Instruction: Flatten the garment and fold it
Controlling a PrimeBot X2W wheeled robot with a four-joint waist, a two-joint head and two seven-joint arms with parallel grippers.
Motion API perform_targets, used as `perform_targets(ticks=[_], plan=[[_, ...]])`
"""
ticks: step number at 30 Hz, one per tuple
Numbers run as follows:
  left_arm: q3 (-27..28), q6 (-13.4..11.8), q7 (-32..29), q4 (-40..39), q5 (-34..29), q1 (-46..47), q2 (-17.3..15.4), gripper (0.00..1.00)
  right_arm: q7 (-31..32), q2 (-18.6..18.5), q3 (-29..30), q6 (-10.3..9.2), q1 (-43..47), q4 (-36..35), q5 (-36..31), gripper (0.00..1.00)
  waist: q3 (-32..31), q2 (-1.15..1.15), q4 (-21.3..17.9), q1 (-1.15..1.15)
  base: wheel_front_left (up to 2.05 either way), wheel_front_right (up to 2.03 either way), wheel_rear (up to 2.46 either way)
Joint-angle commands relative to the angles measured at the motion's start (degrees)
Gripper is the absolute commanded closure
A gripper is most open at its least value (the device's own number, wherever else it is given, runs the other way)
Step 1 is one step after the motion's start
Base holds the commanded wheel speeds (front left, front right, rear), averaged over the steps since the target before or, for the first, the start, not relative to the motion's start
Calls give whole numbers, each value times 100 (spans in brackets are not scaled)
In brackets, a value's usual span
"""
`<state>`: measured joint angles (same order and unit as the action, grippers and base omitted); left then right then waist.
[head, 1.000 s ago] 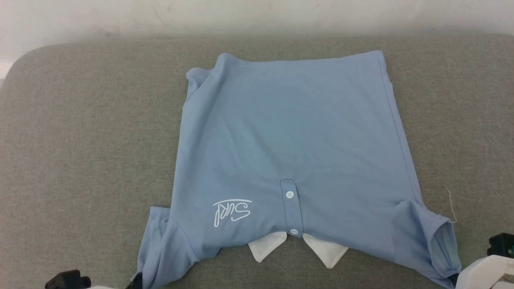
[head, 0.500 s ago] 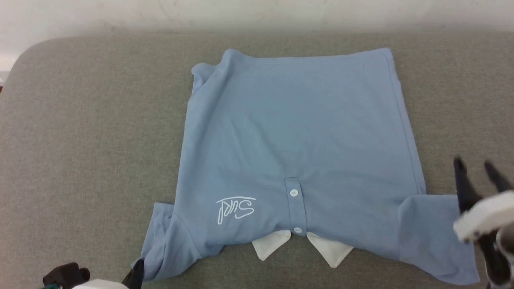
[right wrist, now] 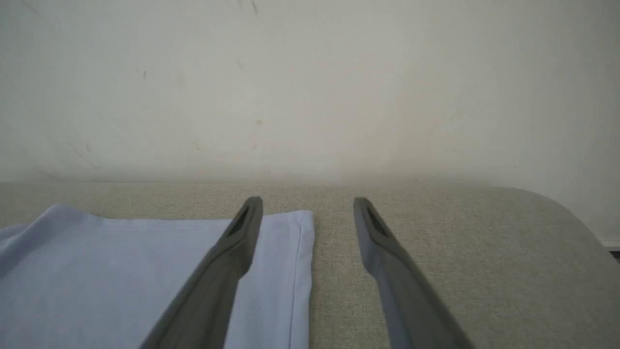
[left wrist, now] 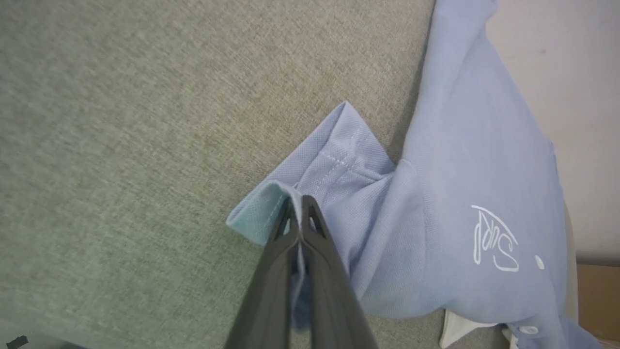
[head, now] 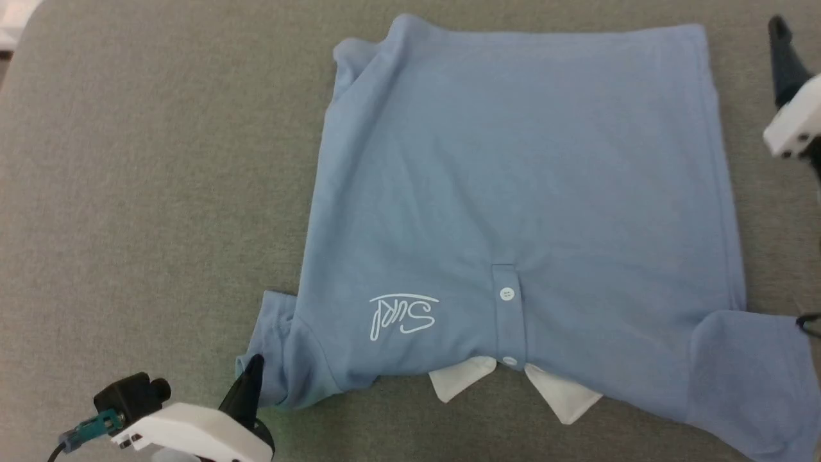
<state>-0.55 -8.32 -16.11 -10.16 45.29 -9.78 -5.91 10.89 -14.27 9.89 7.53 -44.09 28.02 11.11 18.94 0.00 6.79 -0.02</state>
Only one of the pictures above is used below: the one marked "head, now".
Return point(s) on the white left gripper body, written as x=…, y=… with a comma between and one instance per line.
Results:
x=192, y=433

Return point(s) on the grey fabric sofa seat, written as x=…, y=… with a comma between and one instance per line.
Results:
x=128, y=192

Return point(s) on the light blue polo shirt white collar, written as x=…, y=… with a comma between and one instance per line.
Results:
x=513, y=192

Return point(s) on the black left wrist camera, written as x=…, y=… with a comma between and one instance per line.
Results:
x=131, y=394

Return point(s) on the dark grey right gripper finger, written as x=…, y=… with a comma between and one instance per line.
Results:
x=786, y=64

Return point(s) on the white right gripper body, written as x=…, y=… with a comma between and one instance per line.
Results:
x=798, y=122

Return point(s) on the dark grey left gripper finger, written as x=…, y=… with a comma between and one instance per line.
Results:
x=245, y=391

